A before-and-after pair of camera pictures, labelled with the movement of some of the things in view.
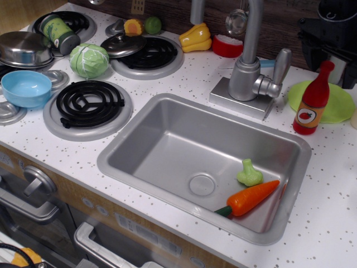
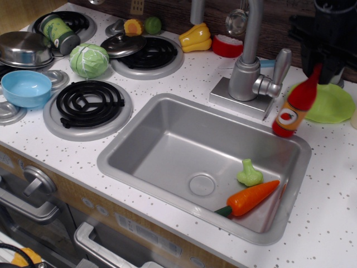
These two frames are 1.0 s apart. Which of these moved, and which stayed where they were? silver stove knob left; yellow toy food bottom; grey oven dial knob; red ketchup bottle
Moved: red ketchup bottle
Stayed: grey oven dial knob; silver stove knob left; yellow toy food bottom
